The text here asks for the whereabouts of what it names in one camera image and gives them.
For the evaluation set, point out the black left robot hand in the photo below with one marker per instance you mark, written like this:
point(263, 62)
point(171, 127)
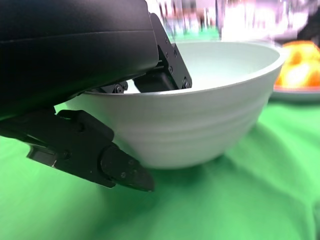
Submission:
point(62, 62)

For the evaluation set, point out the grey-green bowl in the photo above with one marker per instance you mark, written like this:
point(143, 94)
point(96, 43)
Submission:
point(190, 120)

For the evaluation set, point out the orange striped bread roll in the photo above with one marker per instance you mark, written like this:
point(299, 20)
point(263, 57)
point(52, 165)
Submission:
point(300, 67)

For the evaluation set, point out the lilac plate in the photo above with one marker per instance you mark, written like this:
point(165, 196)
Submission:
point(295, 95)

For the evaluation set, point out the green tablecloth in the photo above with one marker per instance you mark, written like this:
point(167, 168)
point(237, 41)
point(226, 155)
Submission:
point(225, 195)

